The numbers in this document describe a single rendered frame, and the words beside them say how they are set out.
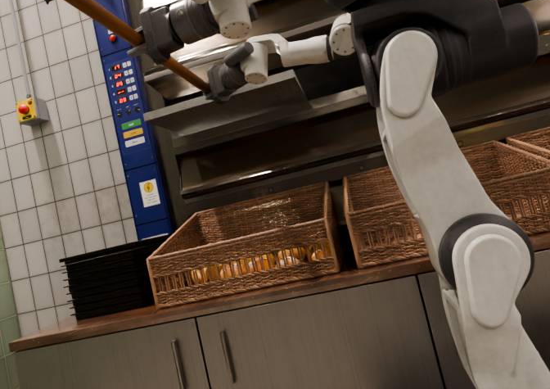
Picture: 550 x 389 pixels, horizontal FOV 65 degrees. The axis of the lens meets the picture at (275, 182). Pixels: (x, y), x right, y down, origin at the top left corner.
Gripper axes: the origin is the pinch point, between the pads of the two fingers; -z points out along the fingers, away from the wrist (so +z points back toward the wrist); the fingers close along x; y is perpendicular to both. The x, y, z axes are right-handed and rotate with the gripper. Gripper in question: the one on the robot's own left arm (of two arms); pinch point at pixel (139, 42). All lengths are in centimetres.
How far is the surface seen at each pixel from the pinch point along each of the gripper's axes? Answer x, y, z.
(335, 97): 5, 84, 28
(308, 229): 50, 34, 19
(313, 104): 6, 83, 20
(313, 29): -18, 69, 28
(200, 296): 62, 29, -16
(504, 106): 25, 90, 85
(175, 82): -16, 69, -30
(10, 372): 83, 57, -130
